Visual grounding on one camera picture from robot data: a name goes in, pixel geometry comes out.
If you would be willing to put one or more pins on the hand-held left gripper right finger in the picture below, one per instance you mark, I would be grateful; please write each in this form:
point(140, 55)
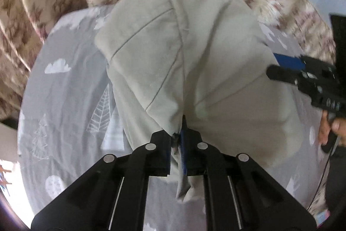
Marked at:
point(184, 155)

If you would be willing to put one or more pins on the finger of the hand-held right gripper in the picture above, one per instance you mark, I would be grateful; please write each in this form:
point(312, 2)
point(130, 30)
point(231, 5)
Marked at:
point(282, 74)
point(289, 62)

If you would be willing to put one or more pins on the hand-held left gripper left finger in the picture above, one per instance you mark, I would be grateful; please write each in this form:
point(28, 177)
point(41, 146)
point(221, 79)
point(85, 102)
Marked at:
point(158, 155)

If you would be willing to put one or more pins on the light grey-green jacket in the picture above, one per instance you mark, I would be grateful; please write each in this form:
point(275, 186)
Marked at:
point(189, 71)

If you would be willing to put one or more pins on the person's right hand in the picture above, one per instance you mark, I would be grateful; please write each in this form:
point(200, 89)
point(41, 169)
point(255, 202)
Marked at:
point(335, 128)

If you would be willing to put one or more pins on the black panel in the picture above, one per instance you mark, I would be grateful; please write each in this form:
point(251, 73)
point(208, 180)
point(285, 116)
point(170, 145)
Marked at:
point(339, 33)

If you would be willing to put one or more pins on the person's dark clothing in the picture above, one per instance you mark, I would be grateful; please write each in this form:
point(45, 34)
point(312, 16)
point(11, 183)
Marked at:
point(336, 182)

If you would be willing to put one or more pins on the grey printed bed sheet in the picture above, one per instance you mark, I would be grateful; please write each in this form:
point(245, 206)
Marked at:
point(70, 101)

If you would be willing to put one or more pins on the beige board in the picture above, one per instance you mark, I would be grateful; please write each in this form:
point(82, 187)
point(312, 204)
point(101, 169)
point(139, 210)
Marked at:
point(8, 139)

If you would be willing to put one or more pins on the orange wooden frame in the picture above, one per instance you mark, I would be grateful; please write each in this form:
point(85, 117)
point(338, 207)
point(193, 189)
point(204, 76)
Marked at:
point(4, 178)

